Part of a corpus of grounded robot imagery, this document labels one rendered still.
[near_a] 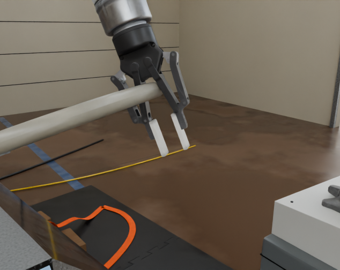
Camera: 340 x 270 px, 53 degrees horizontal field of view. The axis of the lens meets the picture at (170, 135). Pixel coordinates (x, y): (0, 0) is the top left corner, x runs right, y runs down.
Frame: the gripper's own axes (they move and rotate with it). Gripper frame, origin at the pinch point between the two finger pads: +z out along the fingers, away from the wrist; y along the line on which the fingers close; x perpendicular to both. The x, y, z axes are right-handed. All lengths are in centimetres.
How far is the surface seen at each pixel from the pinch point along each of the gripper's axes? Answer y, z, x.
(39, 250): 46, 19, -10
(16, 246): 53, 16, -11
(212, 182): 46, 86, -248
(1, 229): 61, 12, -17
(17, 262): 49, 18, -5
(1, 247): 56, 15, -10
